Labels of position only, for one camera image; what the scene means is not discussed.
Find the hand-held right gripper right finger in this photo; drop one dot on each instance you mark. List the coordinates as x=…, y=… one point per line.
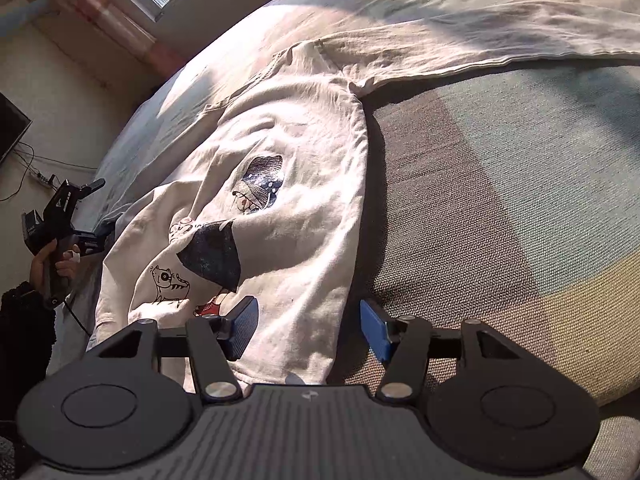
x=375, y=330

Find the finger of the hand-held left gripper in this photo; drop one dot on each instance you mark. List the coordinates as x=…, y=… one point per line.
x=92, y=187
x=97, y=241

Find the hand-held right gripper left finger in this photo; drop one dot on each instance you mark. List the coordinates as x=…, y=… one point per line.
x=242, y=327

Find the white printed long-sleeve shirt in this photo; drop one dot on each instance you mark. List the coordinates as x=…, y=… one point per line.
x=300, y=185

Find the person's left forearm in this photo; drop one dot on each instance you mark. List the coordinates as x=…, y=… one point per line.
x=25, y=340

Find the person's left hand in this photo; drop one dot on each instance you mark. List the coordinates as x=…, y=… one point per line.
x=67, y=265

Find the white power strip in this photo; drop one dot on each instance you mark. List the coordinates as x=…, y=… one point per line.
x=42, y=177

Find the black television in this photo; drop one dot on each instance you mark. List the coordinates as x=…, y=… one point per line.
x=10, y=130

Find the pink striped curtain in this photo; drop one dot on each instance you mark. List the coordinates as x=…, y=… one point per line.
x=100, y=15

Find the floral patchwork bed sheet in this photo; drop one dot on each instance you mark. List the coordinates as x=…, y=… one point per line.
x=500, y=185

